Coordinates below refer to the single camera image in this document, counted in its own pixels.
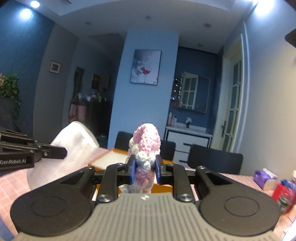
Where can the white sink cabinet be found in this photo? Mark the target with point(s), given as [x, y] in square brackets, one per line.
[184, 138]

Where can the purple tissue pack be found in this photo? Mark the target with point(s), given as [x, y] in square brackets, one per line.
[265, 179]

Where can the wall mirror cabinet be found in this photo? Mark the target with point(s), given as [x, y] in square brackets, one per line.
[191, 92]

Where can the right black chair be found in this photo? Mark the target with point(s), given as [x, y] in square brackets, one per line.
[215, 160]

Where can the wine glass wall painting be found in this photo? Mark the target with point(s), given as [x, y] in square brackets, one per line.
[145, 67]

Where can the red box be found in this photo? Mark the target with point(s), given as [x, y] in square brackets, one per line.
[284, 197]

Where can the black chair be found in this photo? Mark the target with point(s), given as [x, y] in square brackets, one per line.
[122, 140]
[215, 160]

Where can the small framed picture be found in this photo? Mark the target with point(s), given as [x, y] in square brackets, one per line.
[55, 67]

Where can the dark cluttered shelf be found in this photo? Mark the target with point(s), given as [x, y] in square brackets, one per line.
[93, 109]

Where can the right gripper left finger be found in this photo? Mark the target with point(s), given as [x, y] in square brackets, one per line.
[110, 179]

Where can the pink white crochet item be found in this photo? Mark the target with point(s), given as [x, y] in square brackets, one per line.
[145, 145]

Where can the orange cardboard box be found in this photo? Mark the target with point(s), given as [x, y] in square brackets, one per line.
[102, 158]

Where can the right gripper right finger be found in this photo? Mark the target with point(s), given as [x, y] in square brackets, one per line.
[176, 176]

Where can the white cloth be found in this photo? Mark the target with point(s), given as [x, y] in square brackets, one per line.
[71, 150]

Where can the left black chair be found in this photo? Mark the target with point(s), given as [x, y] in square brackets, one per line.
[122, 140]

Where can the white glass-panel door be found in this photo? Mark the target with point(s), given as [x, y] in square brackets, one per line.
[225, 136]

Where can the green potted plant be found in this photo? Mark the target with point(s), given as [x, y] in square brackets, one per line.
[10, 90]

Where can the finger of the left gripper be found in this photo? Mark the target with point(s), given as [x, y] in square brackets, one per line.
[52, 152]

